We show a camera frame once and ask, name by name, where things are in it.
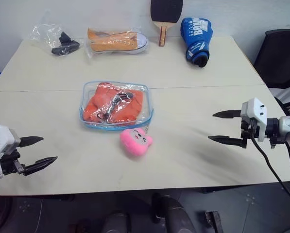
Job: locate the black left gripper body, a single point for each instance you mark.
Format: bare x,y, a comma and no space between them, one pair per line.
9,164

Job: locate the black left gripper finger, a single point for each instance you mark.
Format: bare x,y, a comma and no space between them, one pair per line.
40,164
31,140

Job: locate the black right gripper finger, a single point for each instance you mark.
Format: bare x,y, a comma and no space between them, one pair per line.
228,114
225,139

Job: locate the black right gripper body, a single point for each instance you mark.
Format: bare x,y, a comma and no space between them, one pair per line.
247,134

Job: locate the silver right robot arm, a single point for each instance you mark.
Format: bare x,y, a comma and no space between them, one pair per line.
289,128

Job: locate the clear pouch with orange cloth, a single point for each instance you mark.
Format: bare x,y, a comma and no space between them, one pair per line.
86,121

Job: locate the orange cloth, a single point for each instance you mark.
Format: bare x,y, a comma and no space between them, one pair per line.
98,106

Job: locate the black office chair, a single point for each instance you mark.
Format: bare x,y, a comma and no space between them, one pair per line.
280,58

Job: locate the black rectangular foot block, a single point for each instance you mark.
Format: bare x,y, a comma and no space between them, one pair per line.
214,222

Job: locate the blue boxing glove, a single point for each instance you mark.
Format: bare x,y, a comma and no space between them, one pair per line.
195,34

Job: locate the black wooden table tennis paddle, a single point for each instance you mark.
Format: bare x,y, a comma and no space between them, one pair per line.
166,9

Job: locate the orange canvas sneaker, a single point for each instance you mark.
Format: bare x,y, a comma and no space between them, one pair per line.
115,42

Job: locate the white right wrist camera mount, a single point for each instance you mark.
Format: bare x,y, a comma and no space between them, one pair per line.
255,114

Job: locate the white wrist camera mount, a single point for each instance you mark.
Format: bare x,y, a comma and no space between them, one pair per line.
2,143
255,114

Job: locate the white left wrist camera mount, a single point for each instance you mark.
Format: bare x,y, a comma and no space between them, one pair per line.
2,143

